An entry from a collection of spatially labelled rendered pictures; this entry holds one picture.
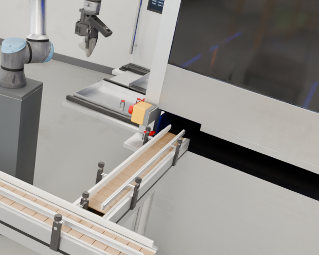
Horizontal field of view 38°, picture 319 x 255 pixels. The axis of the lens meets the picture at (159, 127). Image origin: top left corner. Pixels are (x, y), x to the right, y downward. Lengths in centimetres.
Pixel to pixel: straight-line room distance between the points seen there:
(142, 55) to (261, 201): 147
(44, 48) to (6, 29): 311
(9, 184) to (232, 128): 87
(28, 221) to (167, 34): 91
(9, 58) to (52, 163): 115
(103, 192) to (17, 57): 116
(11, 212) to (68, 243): 19
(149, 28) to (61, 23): 240
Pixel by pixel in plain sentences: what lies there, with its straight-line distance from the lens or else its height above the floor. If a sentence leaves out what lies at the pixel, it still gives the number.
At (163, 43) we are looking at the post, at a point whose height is 129.
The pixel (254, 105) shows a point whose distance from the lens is 181.
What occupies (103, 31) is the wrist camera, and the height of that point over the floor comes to 123.
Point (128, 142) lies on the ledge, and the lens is 192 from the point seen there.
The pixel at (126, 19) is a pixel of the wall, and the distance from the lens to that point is 505.
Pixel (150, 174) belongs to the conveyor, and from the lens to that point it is 162.
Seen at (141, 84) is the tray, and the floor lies 88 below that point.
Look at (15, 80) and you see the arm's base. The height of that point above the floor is 83.
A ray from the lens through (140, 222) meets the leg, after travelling 193.
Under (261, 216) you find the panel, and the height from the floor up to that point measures 72.
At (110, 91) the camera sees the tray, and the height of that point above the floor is 88.
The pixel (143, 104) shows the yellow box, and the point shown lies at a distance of 191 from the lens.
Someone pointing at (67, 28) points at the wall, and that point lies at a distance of 530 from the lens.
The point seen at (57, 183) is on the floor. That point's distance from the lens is 320.
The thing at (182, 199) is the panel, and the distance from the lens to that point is 207.
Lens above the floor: 176
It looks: 25 degrees down
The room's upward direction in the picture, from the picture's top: 13 degrees clockwise
